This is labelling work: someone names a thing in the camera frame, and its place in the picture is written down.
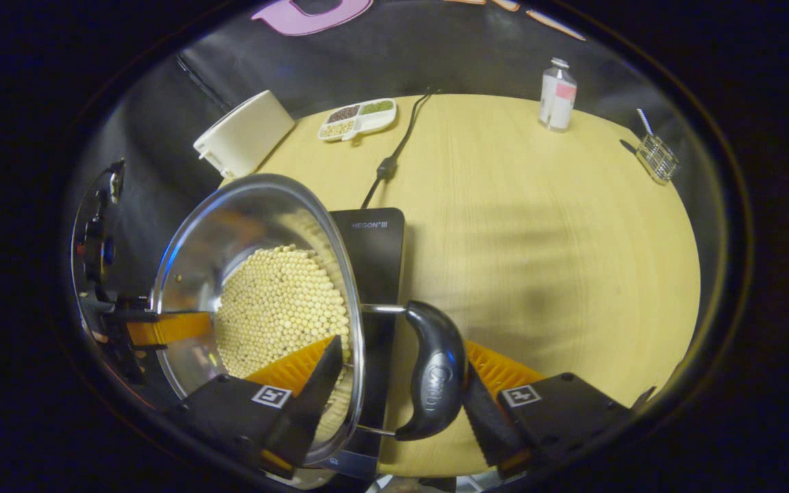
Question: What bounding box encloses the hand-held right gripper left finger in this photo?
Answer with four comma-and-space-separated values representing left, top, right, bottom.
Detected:
162, 336, 344, 480

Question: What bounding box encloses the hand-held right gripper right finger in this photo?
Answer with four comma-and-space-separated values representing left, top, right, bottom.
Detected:
463, 340, 655, 480

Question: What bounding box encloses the stainless steel pot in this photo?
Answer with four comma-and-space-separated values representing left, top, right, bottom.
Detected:
151, 173, 467, 470

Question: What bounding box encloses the black induction cooktop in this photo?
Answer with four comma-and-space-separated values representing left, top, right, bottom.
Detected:
329, 207, 405, 480

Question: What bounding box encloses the pile of soybeans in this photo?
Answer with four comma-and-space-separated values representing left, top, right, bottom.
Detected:
215, 244, 354, 439

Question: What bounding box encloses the white toaster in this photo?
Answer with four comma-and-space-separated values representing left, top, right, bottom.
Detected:
193, 90, 296, 180

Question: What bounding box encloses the white sectioned bean dish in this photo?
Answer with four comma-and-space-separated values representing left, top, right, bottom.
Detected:
317, 99, 397, 142

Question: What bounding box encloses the clear bottle with pink label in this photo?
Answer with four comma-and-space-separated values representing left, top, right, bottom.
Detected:
538, 58, 578, 132

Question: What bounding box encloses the black backdrop cloth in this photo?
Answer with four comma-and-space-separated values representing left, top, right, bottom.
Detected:
69, 0, 724, 309

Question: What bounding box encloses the black power cable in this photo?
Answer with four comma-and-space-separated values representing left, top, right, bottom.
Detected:
360, 88, 440, 210

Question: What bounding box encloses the wire mesh holder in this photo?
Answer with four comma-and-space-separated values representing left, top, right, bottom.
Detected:
636, 134, 680, 186

